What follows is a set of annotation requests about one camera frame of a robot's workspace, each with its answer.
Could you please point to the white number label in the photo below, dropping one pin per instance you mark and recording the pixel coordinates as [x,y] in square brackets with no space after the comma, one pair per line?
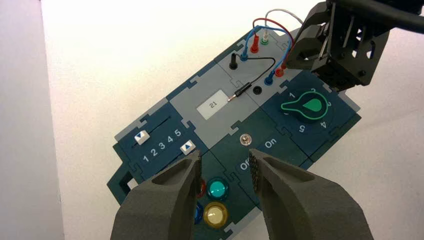
[212,104]

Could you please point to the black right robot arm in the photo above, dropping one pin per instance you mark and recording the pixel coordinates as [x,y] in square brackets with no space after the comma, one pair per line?
[397,16]

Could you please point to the dark green rotary knob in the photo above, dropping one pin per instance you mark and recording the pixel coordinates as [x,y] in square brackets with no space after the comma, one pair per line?
[311,106]

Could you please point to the blue push button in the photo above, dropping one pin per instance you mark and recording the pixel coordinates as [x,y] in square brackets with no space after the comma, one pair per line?
[198,213]

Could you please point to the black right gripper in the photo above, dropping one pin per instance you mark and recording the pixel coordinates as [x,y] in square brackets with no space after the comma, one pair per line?
[371,59]

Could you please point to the yellow push button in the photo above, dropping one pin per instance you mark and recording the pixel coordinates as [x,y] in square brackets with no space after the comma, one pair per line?
[215,215]

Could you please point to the blue grey control box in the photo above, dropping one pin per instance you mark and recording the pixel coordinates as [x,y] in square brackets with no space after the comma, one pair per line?
[225,132]

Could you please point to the red push button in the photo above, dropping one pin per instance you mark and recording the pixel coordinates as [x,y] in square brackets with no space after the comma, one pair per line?
[201,188]

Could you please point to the white slider knob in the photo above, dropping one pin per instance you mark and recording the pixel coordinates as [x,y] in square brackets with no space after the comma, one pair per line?
[142,137]
[188,147]

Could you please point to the teal push button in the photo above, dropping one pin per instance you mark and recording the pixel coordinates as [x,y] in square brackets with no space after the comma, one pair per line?
[217,188]

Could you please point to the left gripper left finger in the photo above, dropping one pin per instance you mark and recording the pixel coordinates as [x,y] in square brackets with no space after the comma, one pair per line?
[155,205]

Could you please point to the metal toggle switch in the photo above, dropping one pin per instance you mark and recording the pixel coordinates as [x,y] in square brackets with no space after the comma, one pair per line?
[245,139]

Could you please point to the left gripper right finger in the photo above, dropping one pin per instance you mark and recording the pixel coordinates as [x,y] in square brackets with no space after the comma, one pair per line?
[308,212]

